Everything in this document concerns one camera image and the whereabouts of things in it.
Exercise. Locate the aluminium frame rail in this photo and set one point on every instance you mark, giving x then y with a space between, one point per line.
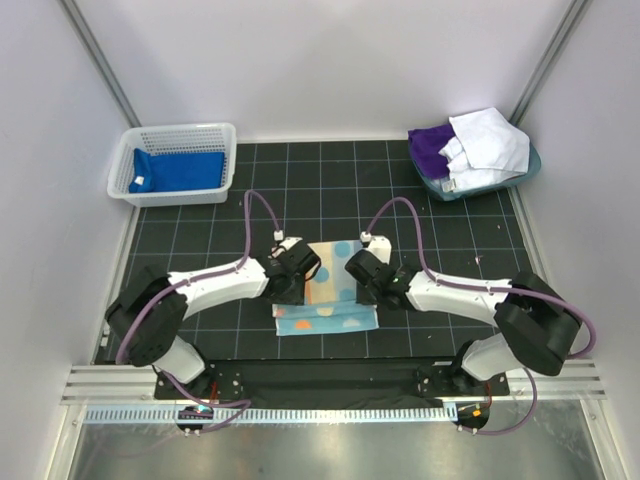
119 384

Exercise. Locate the blue microfiber towel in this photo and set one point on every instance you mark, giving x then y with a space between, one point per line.
176 172

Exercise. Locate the white perforated plastic basket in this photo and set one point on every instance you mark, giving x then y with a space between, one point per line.
172 139

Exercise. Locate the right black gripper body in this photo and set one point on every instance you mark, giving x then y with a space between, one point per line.
366 296

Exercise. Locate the white towel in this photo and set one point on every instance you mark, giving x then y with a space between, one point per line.
485 151

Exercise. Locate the black grid mat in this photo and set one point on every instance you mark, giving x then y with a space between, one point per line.
327 191

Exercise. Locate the light blue cartoon towel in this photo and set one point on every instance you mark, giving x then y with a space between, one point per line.
329 298

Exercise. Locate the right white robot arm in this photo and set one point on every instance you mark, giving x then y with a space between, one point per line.
536 328

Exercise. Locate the blue towel container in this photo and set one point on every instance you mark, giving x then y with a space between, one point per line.
434 191

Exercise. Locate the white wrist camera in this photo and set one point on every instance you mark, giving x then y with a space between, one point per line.
378 245
283 242

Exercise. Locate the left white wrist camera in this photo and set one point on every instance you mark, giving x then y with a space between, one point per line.
283 242

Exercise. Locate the white slotted cable duct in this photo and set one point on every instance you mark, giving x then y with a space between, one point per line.
192 414

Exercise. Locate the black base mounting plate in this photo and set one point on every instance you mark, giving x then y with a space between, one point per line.
352 379

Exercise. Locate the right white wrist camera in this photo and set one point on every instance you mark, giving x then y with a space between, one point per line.
378 245

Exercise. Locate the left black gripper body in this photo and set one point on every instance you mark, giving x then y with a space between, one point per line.
295 294

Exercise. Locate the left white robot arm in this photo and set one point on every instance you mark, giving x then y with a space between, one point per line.
146 317

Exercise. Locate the purple towel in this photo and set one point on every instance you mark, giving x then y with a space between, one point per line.
424 149

